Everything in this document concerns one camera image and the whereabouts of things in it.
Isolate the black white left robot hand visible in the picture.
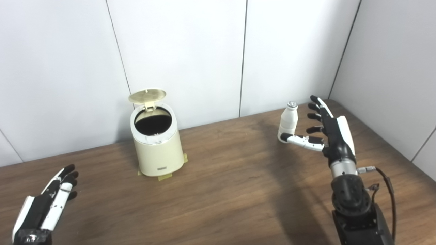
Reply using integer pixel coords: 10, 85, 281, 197
12, 164, 79, 245

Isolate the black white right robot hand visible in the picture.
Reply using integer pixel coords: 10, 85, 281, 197
280, 95, 356, 167

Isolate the small white plastic bottle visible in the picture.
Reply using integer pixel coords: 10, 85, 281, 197
278, 101, 299, 143

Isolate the cream-colored round bin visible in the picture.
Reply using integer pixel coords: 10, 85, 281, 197
130, 103, 184, 177

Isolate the cream round bin lid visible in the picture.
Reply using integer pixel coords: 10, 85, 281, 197
128, 89, 167, 112

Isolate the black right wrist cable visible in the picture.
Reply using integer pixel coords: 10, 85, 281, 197
358, 166, 397, 240

